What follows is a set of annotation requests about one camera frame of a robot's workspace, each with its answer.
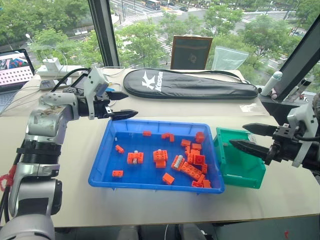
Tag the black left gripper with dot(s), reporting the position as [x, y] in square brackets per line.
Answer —
[103, 108]

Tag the black slanted beam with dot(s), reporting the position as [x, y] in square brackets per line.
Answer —
[300, 57]

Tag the orange L-shaped block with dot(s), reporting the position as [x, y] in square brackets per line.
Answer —
[167, 136]

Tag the blue plastic tray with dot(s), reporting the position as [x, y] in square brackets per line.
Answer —
[140, 180]

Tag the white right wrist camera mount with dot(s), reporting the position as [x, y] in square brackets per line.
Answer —
[301, 117]

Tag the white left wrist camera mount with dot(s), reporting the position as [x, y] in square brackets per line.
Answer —
[93, 82]

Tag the green plastic bin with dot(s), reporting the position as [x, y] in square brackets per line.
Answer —
[240, 172]

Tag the open laptop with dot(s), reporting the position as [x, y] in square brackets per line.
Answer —
[13, 72]

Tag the white power adapter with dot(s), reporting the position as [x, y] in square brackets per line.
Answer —
[52, 63]

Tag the white power strip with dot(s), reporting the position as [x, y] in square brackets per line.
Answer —
[50, 71]

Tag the wooden framed dark board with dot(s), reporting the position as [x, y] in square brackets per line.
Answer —
[191, 52]

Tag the orange-red plastic building brick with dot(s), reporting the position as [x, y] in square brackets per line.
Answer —
[191, 171]

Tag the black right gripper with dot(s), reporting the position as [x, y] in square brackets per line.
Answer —
[282, 147]

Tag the clear plastic bag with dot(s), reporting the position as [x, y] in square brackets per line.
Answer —
[230, 58]

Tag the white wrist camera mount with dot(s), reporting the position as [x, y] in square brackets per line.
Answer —
[93, 82]
[301, 117]

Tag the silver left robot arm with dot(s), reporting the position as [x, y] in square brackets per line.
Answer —
[47, 117]

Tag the black handheld device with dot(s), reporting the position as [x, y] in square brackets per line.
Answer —
[80, 83]

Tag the small orange block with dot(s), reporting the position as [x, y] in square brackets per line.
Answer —
[117, 173]
[188, 150]
[204, 169]
[119, 149]
[168, 178]
[197, 184]
[207, 184]
[201, 178]
[196, 146]
[185, 142]
[147, 133]

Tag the dark rounded shape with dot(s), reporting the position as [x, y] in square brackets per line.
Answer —
[191, 232]

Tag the white bottle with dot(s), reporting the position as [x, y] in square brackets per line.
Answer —
[271, 83]

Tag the black racket bag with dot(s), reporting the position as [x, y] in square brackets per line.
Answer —
[190, 83]

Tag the small clear plastic sleeve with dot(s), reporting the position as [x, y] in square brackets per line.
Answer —
[252, 109]

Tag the black window frame post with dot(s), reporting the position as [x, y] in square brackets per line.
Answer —
[103, 32]

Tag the large orange square block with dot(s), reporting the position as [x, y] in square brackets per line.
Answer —
[198, 159]

